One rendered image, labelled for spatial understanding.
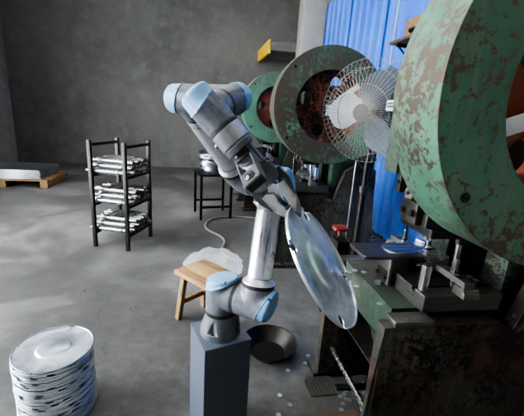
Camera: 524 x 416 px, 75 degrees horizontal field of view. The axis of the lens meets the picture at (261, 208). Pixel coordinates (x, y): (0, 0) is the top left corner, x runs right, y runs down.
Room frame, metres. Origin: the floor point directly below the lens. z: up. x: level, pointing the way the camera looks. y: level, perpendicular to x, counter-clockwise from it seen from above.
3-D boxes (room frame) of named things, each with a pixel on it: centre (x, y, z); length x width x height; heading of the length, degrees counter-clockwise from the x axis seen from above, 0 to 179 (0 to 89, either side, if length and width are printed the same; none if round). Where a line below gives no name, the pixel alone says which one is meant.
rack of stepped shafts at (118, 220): (3.05, 1.29, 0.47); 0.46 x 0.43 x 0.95; 80
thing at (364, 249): (1.24, -0.49, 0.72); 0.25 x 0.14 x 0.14; 100
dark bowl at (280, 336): (1.60, -0.09, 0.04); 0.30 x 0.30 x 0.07
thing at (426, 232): (1.27, -0.67, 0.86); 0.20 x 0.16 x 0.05; 10
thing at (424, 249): (1.27, -0.66, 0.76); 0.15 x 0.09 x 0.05; 10
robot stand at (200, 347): (1.13, 0.13, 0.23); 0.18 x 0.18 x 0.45; 28
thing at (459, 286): (1.10, -0.70, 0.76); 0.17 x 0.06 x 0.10; 10
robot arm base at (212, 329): (1.13, 0.13, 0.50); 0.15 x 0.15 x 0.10
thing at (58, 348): (1.18, 0.81, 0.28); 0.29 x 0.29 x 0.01
